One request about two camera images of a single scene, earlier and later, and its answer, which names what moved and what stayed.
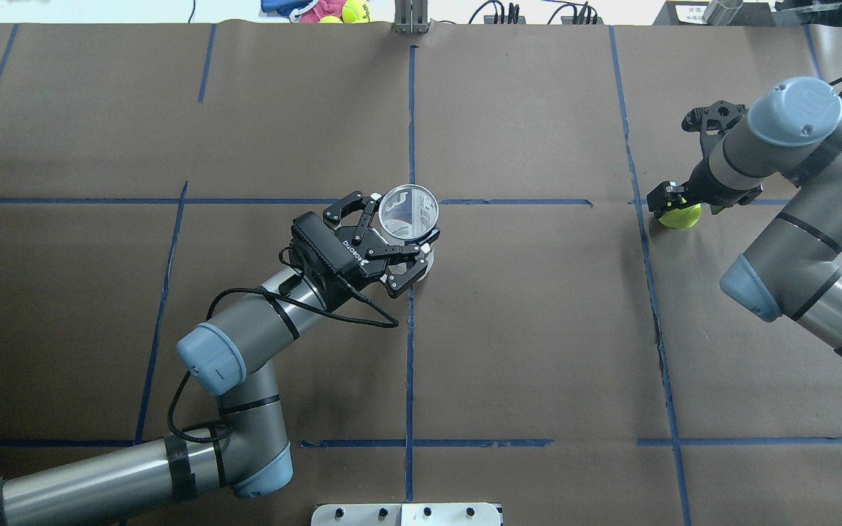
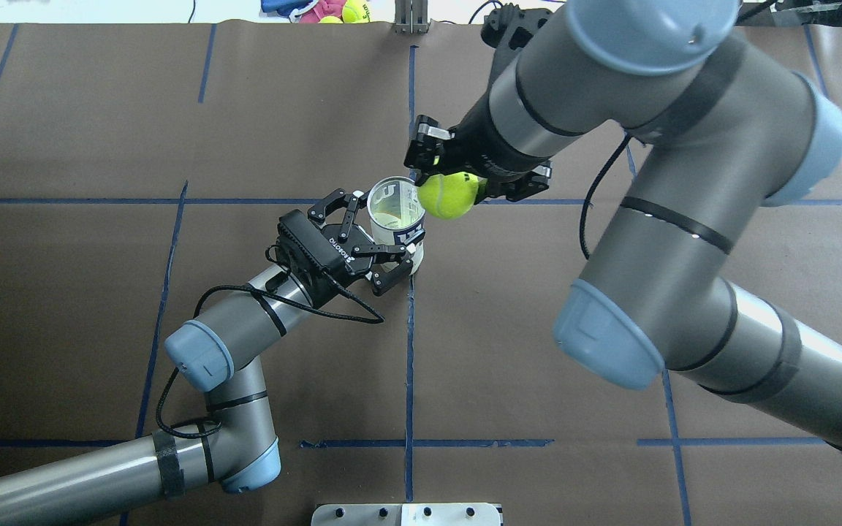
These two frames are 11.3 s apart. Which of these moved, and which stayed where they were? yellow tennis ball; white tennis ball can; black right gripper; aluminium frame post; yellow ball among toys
Moved: white tennis ball can; yellow tennis ball; black right gripper
Stayed: yellow ball among toys; aluminium frame post
